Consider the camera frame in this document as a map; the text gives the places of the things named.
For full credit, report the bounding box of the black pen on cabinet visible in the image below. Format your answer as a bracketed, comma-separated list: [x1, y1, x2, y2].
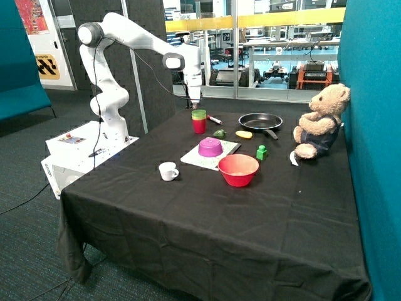
[88, 149, 103, 157]

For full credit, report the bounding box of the yellow black sign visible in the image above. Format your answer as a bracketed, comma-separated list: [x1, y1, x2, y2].
[35, 54, 60, 80]

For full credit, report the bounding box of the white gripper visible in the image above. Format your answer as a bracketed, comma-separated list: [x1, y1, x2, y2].
[184, 74, 202, 110]

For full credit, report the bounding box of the beige teddy bear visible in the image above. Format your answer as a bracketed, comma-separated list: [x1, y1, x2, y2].
[289, 83, 351, 166]

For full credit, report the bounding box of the green speckled cutting board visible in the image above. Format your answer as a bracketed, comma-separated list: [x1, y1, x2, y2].
[180, 139, 241, 171]

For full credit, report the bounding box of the red plastic bowl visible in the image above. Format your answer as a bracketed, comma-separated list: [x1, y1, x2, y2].
[217, 154, 259, 187]

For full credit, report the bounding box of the red wall poster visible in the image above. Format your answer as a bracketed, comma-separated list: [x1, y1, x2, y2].
[14, 0, 49, 35]

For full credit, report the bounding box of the yellow toy vegetable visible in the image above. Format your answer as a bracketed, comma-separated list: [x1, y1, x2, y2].
[236, 130, 253, 139]

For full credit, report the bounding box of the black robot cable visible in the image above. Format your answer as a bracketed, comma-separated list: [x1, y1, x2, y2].
[0, 36, 197, 216]

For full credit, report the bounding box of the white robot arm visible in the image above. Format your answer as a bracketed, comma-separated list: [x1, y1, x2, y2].
[78, 11, 202, 142]

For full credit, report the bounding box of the teal sofa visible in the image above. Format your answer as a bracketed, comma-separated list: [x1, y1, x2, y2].
[1, 0, 51, 121]

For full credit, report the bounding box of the red and white marker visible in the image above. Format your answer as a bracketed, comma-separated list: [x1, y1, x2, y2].
[206, 115, 222, 125]

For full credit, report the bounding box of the green plastic cup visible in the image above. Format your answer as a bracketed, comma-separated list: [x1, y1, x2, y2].
[191, 109, 207, 117]

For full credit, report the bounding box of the orange black equipment rack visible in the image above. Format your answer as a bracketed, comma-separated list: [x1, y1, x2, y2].
[296, 61, 333, 90]

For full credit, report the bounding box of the black tripod stand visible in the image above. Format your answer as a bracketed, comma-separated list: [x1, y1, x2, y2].
[185, 90, 192, 109]

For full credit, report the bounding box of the pink-red plastic cup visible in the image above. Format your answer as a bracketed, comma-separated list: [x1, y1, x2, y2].
[192, 119, 206, 134]

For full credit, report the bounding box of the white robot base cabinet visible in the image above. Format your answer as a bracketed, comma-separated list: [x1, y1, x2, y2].
[41, 121, 138, 199]

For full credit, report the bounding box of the black tablecloth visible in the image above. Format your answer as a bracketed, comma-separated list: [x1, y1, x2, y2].
[57, 112, 372, 300]

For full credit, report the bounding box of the purple upturned plastic bowl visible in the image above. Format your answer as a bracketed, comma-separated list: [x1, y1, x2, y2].
[198, 137, 223, 157]

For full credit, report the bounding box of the black frying pan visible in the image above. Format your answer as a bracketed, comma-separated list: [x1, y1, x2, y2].
[238, 113, 283, 140]

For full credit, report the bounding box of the green toy block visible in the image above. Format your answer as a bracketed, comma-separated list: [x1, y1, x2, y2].
[256, 145, 268, 161]

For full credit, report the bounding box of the white ceramic mug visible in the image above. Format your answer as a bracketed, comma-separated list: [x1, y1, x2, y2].
[159, 162, 180, 182]

